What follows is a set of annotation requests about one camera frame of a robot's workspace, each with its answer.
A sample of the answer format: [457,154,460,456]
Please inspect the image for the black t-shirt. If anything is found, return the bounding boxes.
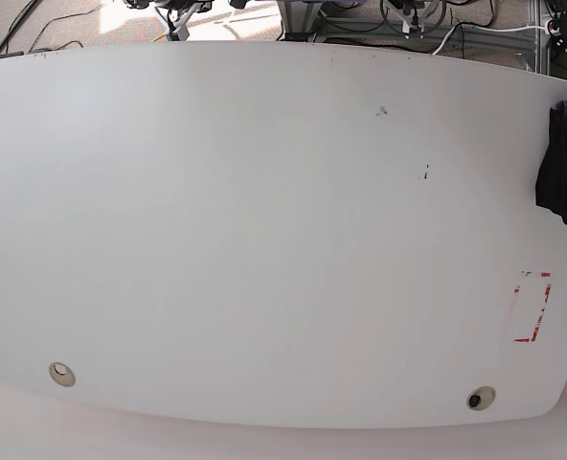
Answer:
[534,99,567,226]

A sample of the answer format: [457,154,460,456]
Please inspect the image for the red tape rectangle marking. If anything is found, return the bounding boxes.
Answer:
[508,271,552,343]

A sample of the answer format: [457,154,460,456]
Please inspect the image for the table grommet hole right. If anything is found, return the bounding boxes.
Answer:
[466,386,496,411]

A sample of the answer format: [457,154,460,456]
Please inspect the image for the white table grommet left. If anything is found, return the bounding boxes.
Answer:
[49,362,76,388]

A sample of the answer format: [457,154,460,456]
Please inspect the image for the aluminium frame rail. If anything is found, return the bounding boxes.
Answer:
[277,1,551,76]

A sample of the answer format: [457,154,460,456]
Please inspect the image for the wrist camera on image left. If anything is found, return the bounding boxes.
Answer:
[166,24,190,41]

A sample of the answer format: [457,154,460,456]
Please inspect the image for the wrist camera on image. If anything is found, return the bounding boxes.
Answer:
[166,24,190,41]
[402,21,424,38]

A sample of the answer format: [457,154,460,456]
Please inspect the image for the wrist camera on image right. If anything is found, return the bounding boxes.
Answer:
[402,21,424,38]

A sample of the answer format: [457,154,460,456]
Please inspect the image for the white cable on floor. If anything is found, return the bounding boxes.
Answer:
[430,22,548,57]

